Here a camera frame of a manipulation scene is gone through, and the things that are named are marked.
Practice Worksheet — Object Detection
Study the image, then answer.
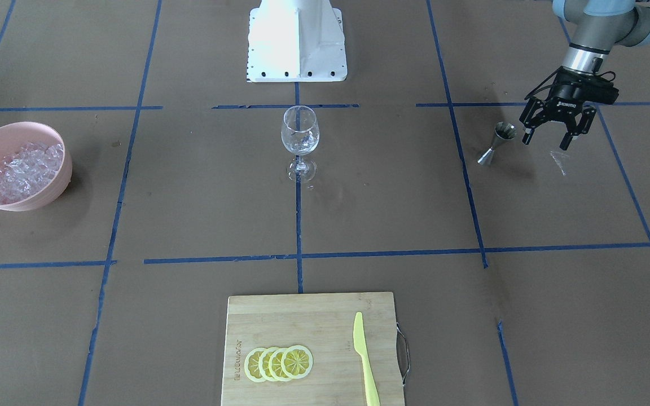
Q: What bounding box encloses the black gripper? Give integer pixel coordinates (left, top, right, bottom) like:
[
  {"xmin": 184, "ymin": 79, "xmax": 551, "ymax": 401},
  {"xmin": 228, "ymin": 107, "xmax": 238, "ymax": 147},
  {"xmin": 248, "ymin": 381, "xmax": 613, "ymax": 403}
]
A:
[{"xmin": 521, "ymin": 67, "xmax": 620, "ymax": 151}]

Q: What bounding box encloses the steel cocktail jigger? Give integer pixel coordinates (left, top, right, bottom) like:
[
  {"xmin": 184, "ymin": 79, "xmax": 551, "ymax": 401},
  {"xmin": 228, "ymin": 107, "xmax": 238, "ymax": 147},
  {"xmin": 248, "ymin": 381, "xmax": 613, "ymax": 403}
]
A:
[{"xmin": 477, "ymin": 122, "xmax": 517, "ymax": 166}]

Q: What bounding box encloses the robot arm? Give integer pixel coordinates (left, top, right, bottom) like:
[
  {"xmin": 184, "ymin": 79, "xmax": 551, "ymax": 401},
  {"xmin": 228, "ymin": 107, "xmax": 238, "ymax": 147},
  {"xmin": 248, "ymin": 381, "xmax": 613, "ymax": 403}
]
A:
[{"xmin": 520, "ymin": 1, "xmax": 650, "ymax": 150}]

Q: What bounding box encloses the clear wine glass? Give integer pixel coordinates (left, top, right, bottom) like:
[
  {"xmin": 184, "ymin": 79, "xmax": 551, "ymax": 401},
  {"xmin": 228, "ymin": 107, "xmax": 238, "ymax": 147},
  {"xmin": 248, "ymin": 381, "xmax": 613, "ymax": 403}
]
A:
[{"xmin": 281, "ymin": 105, "xmax": 320, "ymax": 183}]

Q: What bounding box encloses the clear ice cube pile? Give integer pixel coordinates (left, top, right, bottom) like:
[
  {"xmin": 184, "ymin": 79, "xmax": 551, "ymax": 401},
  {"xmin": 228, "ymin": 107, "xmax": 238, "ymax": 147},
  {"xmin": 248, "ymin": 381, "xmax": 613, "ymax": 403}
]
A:
[{"xmin": 0, "ymin": 142, "xmax": 64, "ymax": 205}]

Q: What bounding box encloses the yellow plastic knife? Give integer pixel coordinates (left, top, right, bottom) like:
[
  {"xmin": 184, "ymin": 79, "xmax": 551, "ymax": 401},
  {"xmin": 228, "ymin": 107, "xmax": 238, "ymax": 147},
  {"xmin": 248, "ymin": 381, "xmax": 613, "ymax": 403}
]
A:
[{"xmin": 353, "ymin": 311, "xmax": 381, "ymax": 405}]

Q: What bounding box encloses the bamboo cutting board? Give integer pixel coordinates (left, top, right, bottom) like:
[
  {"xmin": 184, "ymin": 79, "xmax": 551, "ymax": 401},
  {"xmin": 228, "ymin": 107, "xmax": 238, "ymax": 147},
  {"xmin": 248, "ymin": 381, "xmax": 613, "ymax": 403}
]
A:
[{"xmin": 220, "ymin": 292, "xmax": 405, "ymax": 405}]

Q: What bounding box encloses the pink plastic bowl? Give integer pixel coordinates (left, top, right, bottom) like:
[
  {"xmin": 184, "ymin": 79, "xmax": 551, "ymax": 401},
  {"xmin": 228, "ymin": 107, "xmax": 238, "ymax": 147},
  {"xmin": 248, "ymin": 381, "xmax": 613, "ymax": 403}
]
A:
[{"xmin": 0, "ymin": 121, "xmax": 72, "ymax": 211}]

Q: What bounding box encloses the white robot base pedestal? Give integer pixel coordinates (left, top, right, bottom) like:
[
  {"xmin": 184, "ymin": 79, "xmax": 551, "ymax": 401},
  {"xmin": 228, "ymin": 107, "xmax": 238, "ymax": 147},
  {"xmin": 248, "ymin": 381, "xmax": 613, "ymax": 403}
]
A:
[{"xmin": 246, "ymin": 1, "xmax": 348, "ymax": 83}]

